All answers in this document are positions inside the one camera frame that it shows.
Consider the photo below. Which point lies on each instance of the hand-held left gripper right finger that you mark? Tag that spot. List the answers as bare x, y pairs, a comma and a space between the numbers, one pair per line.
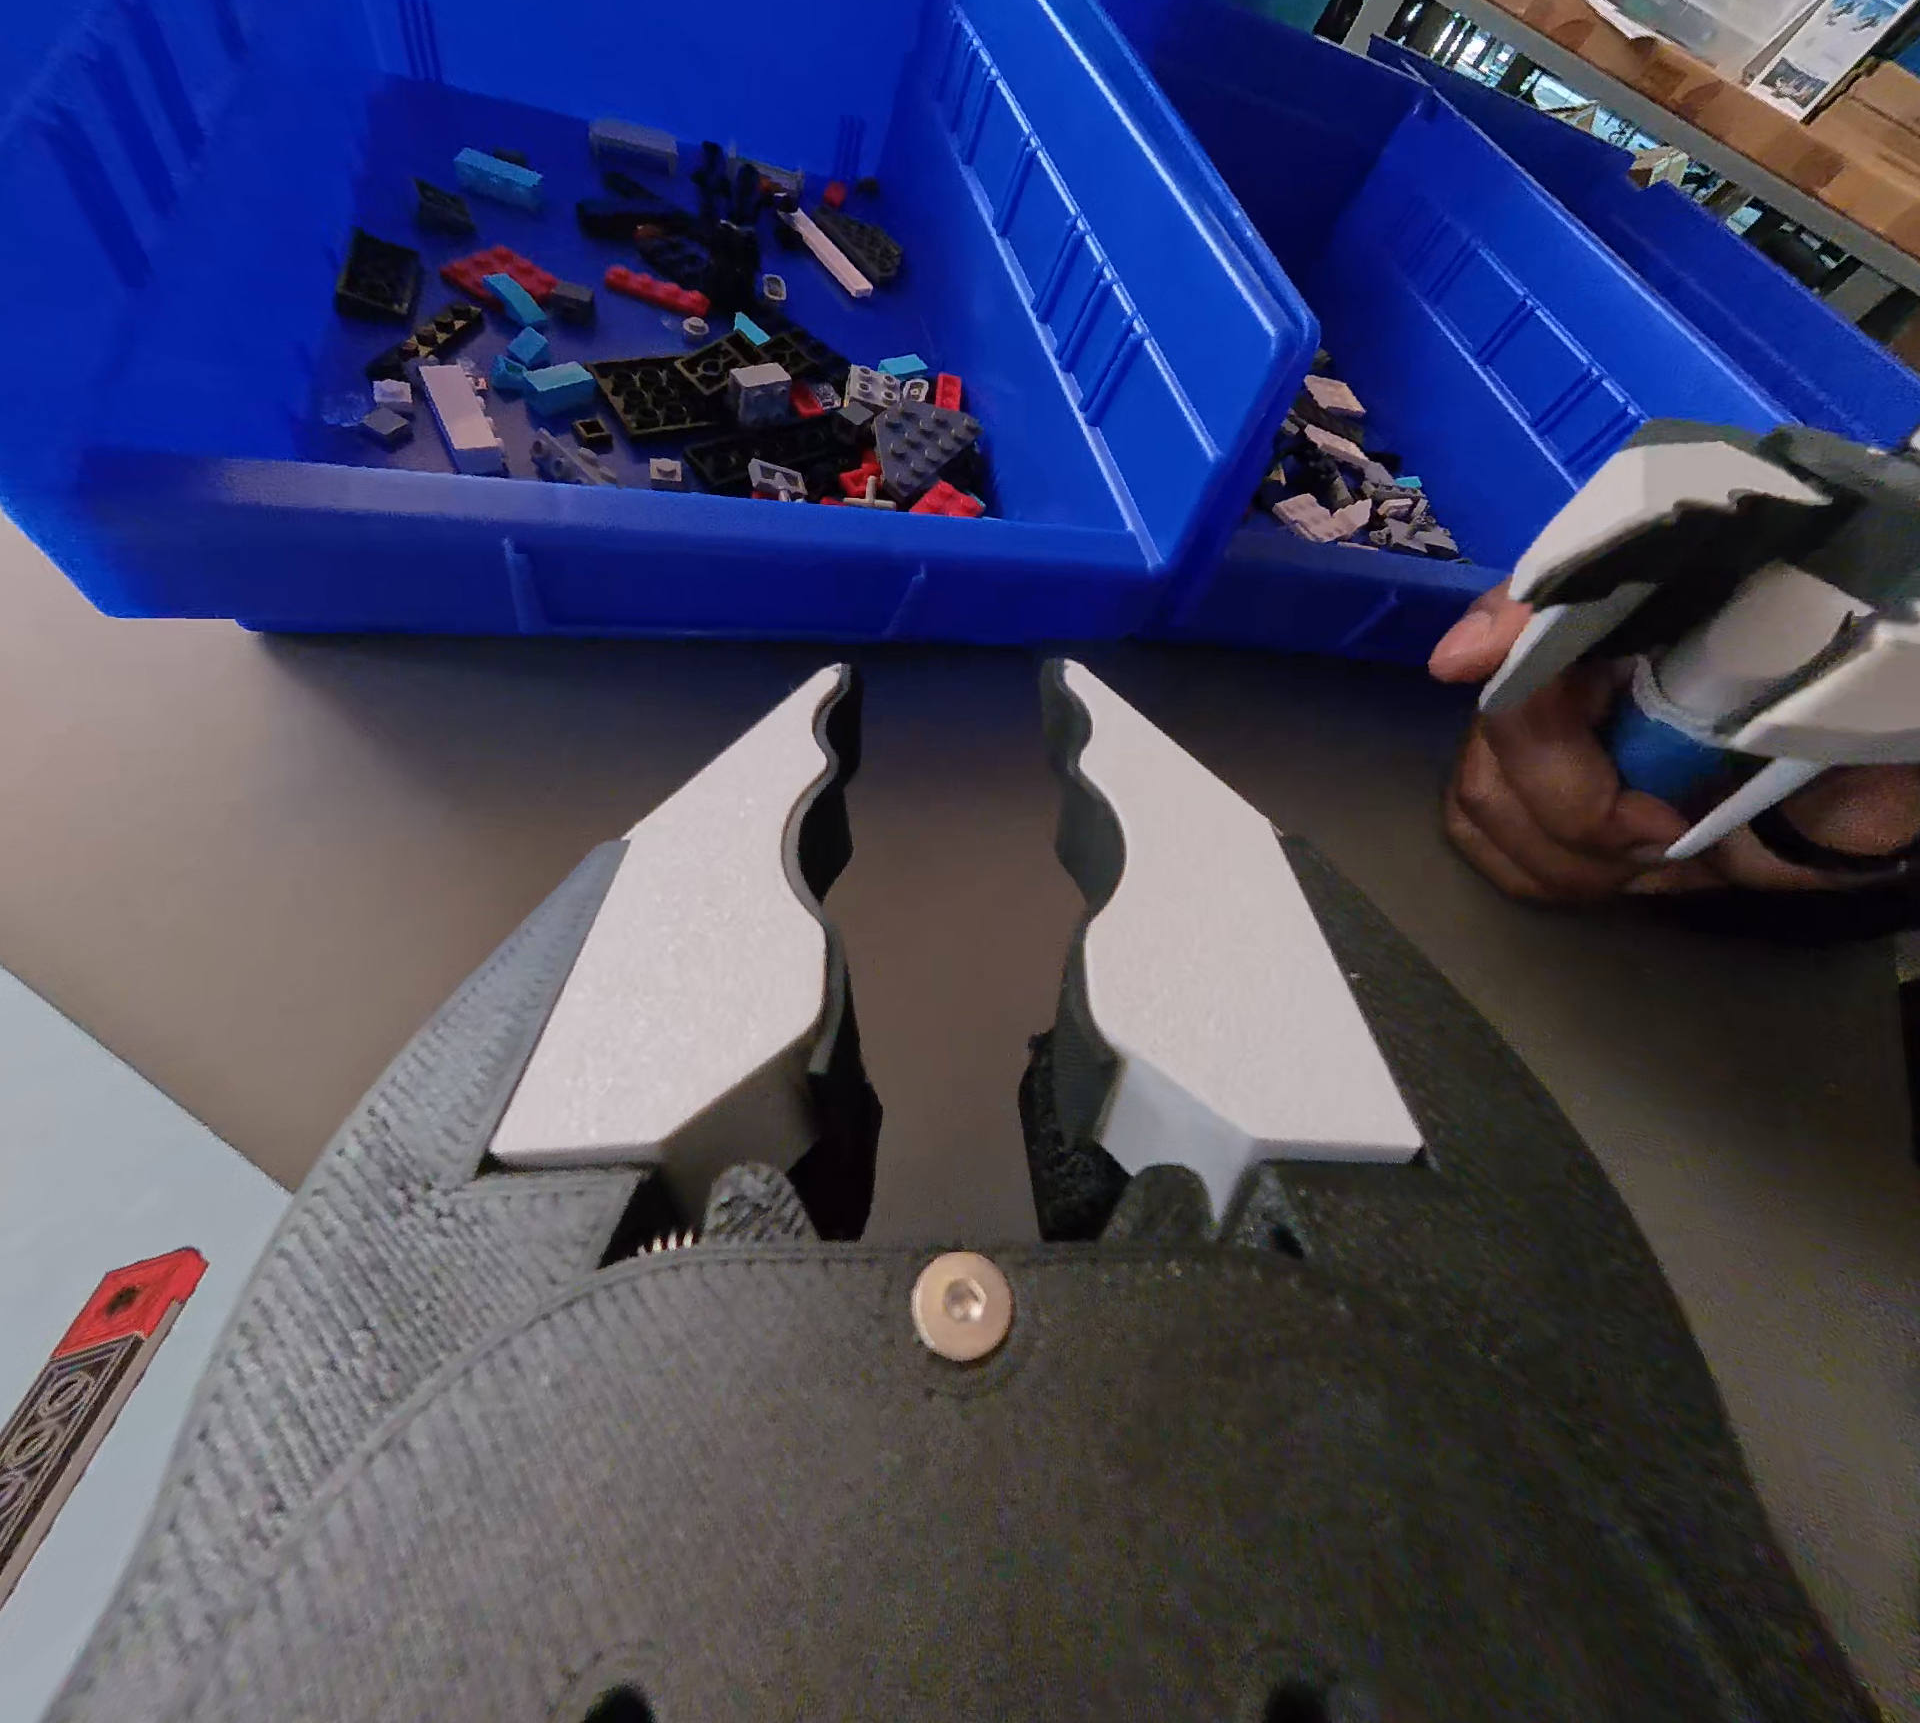
1245, 988

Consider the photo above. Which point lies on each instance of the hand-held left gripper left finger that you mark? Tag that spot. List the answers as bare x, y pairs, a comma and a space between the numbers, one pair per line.
674, 988

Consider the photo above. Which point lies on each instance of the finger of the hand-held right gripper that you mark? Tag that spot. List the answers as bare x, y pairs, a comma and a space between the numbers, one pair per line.
1861, 710
1681, 478

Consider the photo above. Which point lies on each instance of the narrow blue plastic bin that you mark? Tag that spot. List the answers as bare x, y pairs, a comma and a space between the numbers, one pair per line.
1231, 133
1724, 253

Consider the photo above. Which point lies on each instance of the toy brick instruction booklet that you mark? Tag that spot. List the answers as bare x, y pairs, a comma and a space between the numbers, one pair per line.
90, 1154

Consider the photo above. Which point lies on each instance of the person's right hand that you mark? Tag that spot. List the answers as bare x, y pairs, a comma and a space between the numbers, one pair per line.
1531, 794

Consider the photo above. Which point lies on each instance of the pile of pale grey bricks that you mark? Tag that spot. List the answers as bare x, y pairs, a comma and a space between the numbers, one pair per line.
1350, 478

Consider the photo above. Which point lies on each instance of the grey metal shelf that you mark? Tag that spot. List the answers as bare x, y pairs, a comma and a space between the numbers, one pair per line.
1650, 127

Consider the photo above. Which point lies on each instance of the pile of mixed toy bricks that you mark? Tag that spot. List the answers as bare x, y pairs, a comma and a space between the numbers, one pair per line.
660, 388

